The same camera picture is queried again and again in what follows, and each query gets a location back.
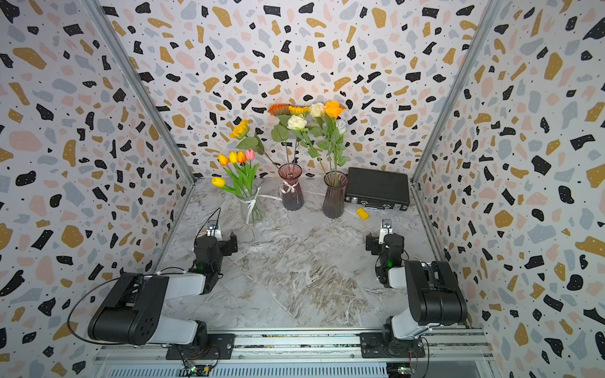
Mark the clear glass vase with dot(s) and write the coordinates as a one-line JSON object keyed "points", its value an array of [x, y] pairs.
{"points": [[250, 206]]}

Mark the yellow block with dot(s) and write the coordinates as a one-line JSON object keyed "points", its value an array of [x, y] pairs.
{"points": [[362, 214]]}

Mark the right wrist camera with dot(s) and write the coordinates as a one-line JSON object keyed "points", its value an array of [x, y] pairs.
{"points": [[386, 229]]}

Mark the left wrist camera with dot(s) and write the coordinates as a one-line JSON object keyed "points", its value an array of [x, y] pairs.
{"points": [[213, 229]]}

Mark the pink tulip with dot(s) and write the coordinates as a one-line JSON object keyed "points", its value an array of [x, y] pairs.
{"points": [[250, 154]]}

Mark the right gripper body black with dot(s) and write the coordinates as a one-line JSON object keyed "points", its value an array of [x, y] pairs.
{"points": [[376, 249]]}

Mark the pink glass vase with ribbon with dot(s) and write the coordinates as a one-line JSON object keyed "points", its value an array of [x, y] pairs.
{"points": [[290, 189]]}

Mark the purple ribbed glass vase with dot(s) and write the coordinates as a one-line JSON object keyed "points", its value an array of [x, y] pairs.
{"points": [[333, 205]]}

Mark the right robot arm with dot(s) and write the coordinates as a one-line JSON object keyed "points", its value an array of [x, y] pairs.
{"points": [[433, 295]]}

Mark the yellow sunflower large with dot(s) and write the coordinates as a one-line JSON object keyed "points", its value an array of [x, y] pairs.
{"points": [[301, 112]]}

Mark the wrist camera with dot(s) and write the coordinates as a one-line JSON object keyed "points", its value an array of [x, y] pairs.
{"points": [[386, 229], [213, 229]]}

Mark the yellow sunflower small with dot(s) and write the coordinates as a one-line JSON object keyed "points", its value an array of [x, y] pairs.
{"points": [[249, 140]]}

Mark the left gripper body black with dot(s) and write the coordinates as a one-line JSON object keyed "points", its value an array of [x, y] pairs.
{"points": [[224, 250]]}

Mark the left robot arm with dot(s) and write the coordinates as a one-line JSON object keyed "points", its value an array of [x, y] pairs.
{"points": [[132, 311]]}

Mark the cream rose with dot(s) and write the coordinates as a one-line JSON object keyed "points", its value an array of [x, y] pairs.
{"points": [[298, 126], [317, 113]]}

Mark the black case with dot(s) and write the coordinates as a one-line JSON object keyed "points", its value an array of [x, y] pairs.
{"points": [[378, 189]]}

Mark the orange rose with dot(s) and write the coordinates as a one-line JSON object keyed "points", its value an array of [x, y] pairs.
{"points": [[333, 111]]}

